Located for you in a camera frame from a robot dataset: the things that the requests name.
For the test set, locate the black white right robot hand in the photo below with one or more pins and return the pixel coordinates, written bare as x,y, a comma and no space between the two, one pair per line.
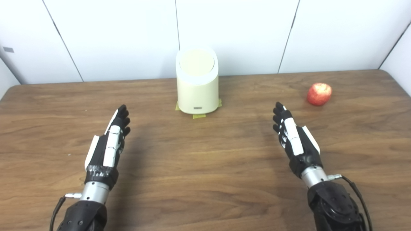
303,154

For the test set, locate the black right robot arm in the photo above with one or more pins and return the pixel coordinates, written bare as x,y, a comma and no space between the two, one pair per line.
330,205

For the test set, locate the cream round bin lid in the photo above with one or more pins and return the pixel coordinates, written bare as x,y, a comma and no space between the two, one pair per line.
196,63

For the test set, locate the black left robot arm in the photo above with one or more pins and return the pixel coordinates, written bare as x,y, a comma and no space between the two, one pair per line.
85,215

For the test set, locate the cream-colored bin body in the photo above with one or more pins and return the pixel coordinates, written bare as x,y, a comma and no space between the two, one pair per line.
196,93

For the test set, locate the red apple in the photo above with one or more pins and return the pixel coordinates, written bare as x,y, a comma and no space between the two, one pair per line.
319,94

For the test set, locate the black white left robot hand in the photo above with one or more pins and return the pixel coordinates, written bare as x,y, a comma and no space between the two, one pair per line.
104,150

